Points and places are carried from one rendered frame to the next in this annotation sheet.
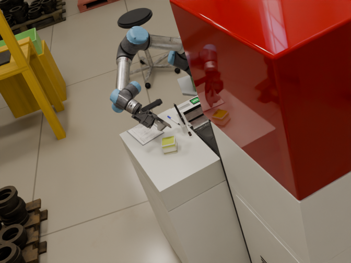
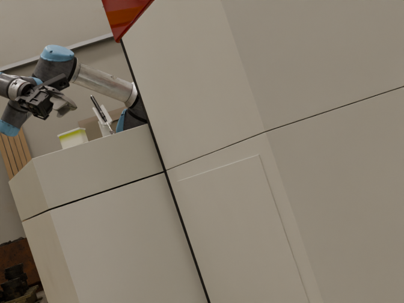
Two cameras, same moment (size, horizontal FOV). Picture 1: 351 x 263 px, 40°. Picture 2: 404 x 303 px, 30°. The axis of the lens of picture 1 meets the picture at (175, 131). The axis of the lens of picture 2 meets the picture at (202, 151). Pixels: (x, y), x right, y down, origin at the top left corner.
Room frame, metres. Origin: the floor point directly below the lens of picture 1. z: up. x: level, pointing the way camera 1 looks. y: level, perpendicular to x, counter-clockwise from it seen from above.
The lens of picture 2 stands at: (-0.32, 0.01, 0.79)
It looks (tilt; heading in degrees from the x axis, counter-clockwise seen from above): 1 degrees up; 352
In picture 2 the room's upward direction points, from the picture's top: 19 degrees counter-clockwise
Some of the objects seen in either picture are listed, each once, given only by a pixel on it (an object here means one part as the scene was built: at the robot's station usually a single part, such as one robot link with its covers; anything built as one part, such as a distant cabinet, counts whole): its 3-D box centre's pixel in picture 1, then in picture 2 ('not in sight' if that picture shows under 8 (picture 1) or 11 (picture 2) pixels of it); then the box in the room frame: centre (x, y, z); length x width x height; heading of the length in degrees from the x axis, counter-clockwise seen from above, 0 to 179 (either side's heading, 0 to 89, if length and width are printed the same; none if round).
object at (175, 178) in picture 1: (169, 155); (79, 177); (2.11, 0.08, 0.89); 0.62 x 0.35 x 0.14; 14
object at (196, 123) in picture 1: (212, 117); not in sight; (2.36, -0.24, 0.87); 0.36 x 0.08 x 0.03; 104
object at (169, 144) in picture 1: (169, 145); (74, 141); (2.05, 0.05, 1.00); 0.07 x 0.07 x 0.07; 78
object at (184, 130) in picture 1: (183, 123); (105, 124); (2.15, -0.06, 1.03); 0.06 x 0.04 x 0.13; 14
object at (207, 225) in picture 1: (233, 189); (211, 287); (2.19, -0.22, 0.41); 0.96 x 0.64 x 0.82; 104
